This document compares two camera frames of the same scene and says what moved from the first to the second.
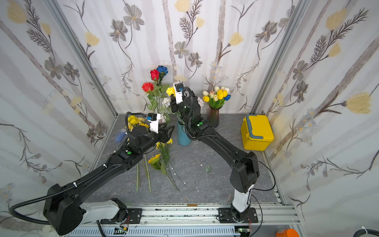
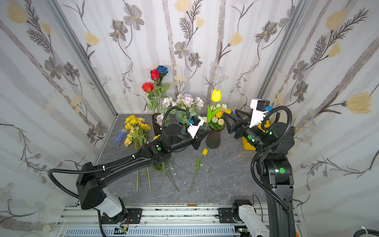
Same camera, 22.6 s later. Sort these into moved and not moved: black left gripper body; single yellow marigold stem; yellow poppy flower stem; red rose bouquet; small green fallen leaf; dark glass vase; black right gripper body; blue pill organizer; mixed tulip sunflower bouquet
Moved: black right gripper body; mixed tulip sunflower bouquet; dark glass vase; black left gripper body
Not moved: red rose bouquet; blue pill organizer; yellow poppy flower stem; single yellow marigold stem; small green fallen leaf
